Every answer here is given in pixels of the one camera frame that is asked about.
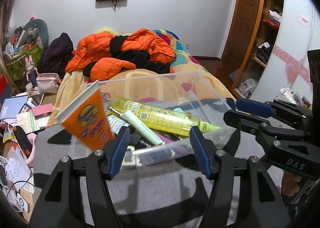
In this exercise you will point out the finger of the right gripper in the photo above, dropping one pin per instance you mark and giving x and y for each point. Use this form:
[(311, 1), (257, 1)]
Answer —
[(241, 121), (255, 108)]

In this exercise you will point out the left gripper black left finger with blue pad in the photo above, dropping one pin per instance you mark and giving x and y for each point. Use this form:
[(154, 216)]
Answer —
[(123, 140)]

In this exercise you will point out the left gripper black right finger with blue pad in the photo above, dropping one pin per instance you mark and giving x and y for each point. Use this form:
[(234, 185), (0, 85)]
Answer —
[(203, 151)]

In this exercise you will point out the light green tube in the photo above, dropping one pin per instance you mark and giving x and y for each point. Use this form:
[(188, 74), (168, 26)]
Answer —
[(141, 128)]

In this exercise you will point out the yellow transparent spray bottle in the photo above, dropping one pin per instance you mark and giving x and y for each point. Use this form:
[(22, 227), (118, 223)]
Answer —
[(162, 119)]

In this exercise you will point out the orange sunscreen tube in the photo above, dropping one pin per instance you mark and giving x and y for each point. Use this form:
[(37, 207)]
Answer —
[(85, 118)]

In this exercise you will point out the white patterned suitcase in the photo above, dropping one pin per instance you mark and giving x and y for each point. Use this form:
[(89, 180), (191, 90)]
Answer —
[(288, 95)]

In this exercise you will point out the purple pen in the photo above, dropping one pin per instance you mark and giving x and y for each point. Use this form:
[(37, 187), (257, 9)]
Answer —
[(164, 138)]

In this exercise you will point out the clear plastic storage box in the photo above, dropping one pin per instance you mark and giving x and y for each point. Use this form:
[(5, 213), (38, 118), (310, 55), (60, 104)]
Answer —
[(170, 105)]

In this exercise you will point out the grey black blanket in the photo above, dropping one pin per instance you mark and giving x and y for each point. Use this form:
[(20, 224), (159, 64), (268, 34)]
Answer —
[(168, 194)]

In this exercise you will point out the teal makeup sponge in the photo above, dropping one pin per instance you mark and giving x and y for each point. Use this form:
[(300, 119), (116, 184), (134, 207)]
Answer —
[(178, 109)]

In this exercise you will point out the metal head massager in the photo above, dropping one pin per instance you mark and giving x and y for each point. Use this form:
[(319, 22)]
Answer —
[(105, 97)]

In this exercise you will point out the colourful patterned bed quilt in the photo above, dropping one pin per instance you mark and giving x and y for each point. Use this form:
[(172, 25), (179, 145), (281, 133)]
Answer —
[(151, 86)]

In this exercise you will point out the pink box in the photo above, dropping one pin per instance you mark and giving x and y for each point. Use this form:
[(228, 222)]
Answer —
[(42, 110)]

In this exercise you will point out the wooden door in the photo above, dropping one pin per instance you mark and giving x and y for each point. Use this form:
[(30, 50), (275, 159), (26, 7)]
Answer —
[(240, 33)]

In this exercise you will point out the pink black slipper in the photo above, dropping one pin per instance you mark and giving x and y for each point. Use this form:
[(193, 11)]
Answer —
[(27, 144)]

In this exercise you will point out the wooden shelf unit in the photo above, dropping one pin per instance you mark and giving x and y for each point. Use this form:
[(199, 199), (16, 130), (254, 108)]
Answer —
[(267, 31)]

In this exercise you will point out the pink floral pouch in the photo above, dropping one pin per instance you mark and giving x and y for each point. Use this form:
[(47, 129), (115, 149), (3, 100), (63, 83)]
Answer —
[(48, 83)]

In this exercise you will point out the orange puffer jacket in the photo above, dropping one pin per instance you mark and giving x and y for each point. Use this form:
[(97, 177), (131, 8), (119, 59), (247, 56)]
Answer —
[(117, 50)]

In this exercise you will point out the white charger device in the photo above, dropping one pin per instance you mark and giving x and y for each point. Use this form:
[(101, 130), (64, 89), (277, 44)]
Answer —
[(24, 206)]

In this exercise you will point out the dark purple garment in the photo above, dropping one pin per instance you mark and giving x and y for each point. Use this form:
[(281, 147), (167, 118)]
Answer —
[(56, 57)]

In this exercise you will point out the rabbit figurine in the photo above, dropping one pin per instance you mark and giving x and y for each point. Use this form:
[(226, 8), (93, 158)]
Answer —
[(31, 71)]

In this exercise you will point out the blue notebook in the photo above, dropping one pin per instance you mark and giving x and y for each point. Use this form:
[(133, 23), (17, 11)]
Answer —
[(12, 106)]

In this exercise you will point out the green storage basket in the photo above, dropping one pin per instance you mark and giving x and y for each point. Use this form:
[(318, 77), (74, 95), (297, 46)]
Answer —
[(16, 67)]

